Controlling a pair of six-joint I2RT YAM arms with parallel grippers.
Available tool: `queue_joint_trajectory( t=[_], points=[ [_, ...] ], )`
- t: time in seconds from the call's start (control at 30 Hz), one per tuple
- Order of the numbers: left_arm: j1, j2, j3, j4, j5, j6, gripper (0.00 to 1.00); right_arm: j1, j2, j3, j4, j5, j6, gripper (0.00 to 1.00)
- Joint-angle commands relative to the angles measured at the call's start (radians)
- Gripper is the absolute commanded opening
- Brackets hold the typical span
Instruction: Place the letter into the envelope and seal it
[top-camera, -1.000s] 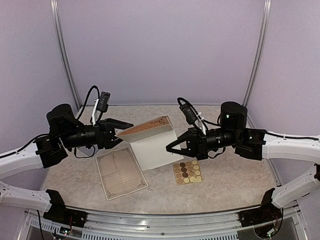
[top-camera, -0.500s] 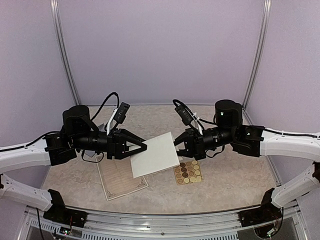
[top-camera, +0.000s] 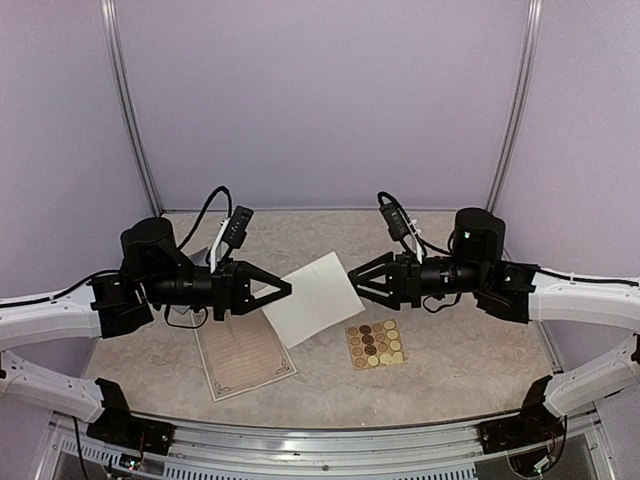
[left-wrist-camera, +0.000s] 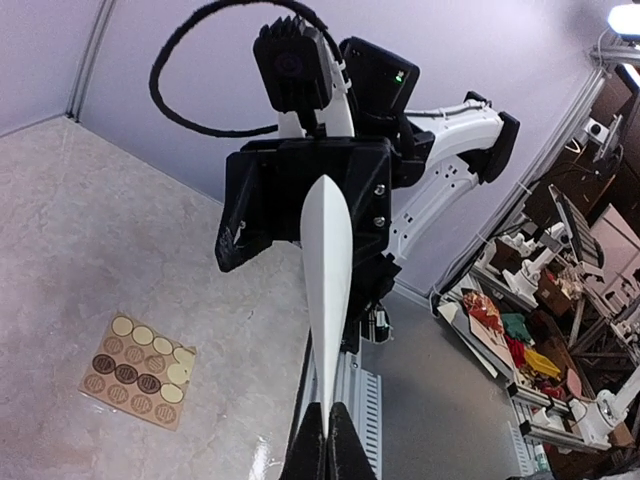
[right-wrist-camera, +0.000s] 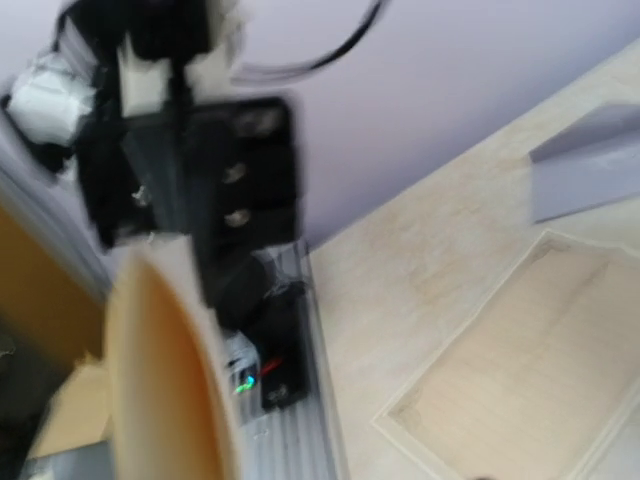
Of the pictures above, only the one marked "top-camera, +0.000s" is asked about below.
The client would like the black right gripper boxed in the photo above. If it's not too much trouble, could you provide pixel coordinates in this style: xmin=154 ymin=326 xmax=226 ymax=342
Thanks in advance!
xmin=346 ymin=251 xmax=488 ymax=311

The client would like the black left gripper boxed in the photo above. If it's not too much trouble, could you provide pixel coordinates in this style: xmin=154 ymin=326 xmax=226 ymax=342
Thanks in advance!
xmin=142 ymin=257 xmax=292 ymax=321

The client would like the beige lined letter paper top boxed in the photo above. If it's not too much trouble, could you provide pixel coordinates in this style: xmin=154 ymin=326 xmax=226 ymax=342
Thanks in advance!
xmin=262 ymin=251 xmax=365 ymax=349

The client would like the beige lined letter paper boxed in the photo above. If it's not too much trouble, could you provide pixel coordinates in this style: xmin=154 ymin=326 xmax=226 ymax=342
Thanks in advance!
xmin=262 ymin=251 xmax=365 ymax=349
xmin=191 ymin=310 xmax=297 ymax=402

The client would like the grey envelope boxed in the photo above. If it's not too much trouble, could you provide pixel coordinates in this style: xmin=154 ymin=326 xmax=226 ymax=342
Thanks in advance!
xmin=189 ymin=247 xmax=210 ymax=268

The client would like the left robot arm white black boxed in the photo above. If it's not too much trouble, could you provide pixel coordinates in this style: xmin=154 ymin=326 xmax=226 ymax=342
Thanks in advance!
xmin=1 ymin=217 xmax=292 ymax=445

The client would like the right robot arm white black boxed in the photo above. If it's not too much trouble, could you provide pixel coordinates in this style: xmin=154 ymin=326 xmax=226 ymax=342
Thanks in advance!
xmin=348 ymin=207 xmax=639 ymax=444

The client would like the brown sticker sheet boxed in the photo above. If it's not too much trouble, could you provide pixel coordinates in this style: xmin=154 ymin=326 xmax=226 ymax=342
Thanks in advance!
xmin=345 ymin=319 xmax=407 ymax=371

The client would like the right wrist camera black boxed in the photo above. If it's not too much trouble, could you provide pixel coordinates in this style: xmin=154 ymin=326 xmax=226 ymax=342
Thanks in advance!
xmin=379 ymin=201 xmax=410 ymax=242

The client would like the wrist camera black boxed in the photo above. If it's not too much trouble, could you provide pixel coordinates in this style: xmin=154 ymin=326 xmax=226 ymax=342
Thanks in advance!
xmin=223 ymin=205 xmax=254 ymax=249
xmin=379 ymin=201 xmax=410 ymax=242

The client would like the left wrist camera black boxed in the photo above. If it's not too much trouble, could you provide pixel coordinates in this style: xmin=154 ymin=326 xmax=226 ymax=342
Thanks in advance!
xmin=223 ymin=205 xmax=254 ymax=249

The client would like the black right camera cable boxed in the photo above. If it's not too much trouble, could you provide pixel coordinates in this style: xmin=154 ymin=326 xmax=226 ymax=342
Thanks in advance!
xmin=376 ymin=190 xmax=451 ymax=261

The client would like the black camera cable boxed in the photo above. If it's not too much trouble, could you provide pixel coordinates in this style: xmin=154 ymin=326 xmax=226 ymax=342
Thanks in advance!
xmin=376 ymin=190 xmax=451 ymax=261
xmin=162 ymin=186 xmax=234 ymax=329

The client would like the black left camera cable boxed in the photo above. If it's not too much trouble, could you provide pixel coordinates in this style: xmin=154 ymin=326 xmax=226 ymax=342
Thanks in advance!
xmin=162 ymin=186 xmax=234 ymax=329

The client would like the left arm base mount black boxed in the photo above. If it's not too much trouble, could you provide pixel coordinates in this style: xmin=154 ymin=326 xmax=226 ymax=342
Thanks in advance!
xmin=86 ymin=378 xmax=175 ymax=456

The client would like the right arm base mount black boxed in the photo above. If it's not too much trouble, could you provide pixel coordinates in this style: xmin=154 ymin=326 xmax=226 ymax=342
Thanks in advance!
xmin=477 ymin=375 xmax=566 ymax=454

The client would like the front aluminium rail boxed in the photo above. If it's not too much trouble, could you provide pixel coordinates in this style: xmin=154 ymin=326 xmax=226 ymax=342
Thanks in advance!
xmin=33 ymin=407 xmax=616 ymax=479

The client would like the right aluminium frame post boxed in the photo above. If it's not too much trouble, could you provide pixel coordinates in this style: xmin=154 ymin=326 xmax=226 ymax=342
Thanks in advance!
xmin=485 ymin=0 xmax=544 ymax=213

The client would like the aluminium frame post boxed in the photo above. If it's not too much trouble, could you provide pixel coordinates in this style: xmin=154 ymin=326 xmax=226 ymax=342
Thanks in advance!
xmin=485 ymin=0 xmax=544 ymax=213
xmin=99 ymin=0 xmax=164 ymax=216

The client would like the left aluminium frame post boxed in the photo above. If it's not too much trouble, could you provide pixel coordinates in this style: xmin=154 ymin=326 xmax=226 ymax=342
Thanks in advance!
xmin=99 ymin=0 xmax=164 ymax=216

